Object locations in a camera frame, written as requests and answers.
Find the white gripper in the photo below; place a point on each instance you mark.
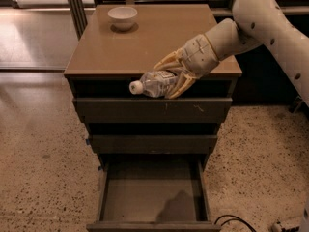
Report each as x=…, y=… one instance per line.
x=199, y=54

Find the clear plastic water bottle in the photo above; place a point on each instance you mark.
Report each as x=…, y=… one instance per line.
x=154, y=84

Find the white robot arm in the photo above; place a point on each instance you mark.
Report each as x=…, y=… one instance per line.
x=254, y=23

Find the top grey drawer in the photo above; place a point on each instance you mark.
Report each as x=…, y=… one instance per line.
x=101, y=110

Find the grey drawer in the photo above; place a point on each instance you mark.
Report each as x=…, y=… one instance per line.
x=152, y=144
x=101, y=110

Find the brown drawer cabinet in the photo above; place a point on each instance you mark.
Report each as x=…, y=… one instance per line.
x=107, y=60

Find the middle grey drawer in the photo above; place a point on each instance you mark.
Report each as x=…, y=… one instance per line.
x=152, y=144

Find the open bottom drawer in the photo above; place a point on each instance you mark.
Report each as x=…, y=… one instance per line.
x=153, y=193

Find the white ceramic bowl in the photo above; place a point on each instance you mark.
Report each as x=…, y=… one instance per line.
x=123, y=18

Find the white power strip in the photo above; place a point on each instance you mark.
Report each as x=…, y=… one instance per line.
x=284, y=227

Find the small black wall device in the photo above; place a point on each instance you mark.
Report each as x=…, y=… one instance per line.
x=296, y=104

